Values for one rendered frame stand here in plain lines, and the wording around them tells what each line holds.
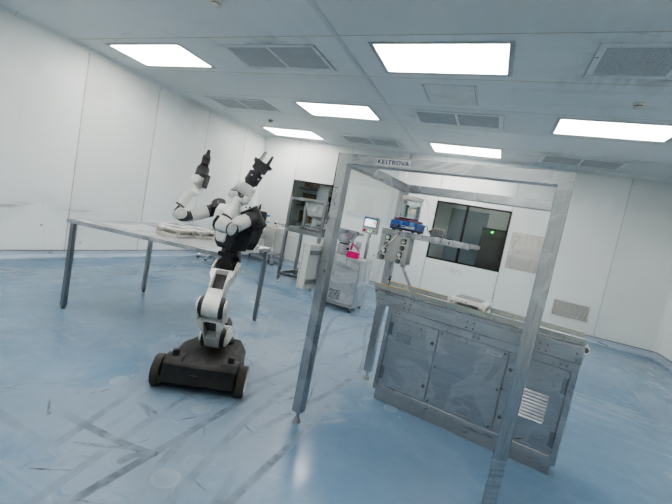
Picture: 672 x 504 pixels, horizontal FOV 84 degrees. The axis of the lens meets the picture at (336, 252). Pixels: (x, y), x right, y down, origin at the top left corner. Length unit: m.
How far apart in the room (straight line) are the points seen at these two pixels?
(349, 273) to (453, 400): 2.88
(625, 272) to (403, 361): 5.74
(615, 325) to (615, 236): 1.52
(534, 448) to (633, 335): 5.55
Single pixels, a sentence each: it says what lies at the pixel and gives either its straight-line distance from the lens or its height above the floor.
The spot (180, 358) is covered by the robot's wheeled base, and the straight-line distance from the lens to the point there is 2.64.
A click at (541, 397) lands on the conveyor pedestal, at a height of 0.44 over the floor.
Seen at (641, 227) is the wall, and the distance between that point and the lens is 8.06.
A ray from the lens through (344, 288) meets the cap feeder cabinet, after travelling 5.29.
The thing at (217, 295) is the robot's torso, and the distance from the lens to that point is 2.51.
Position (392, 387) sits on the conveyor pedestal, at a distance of 2.92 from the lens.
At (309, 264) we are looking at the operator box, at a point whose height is 0.97.
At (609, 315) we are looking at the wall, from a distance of 8.02.
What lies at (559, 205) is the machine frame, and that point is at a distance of 1.85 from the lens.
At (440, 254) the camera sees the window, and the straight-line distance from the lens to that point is 7.78.
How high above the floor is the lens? 1.25
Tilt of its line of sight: 5 degrees down
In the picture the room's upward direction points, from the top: 11 degrees clockwise
